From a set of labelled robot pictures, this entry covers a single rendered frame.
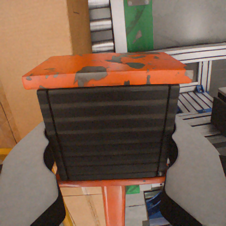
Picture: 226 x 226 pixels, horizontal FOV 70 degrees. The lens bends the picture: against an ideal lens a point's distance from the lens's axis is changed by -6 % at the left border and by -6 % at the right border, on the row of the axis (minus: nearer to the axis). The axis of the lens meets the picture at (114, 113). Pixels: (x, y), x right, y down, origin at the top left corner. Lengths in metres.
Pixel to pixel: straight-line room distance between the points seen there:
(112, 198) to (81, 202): 1.28
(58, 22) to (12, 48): 0.12
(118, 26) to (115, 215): 0.65
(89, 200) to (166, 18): 1.45
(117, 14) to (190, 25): 0.82
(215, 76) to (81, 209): 1.43
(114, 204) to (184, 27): 1.34
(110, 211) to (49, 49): 0.32
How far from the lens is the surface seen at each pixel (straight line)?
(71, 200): 1.45
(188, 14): 1.44
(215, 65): 1.35
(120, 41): 0.73
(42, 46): 0.40
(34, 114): 0.46
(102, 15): 0.83
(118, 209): 0.18
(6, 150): 0.35
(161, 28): 1.37
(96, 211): 1.56
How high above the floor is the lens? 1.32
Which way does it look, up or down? 61 degrees down
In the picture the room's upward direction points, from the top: 177 degrees clockwise
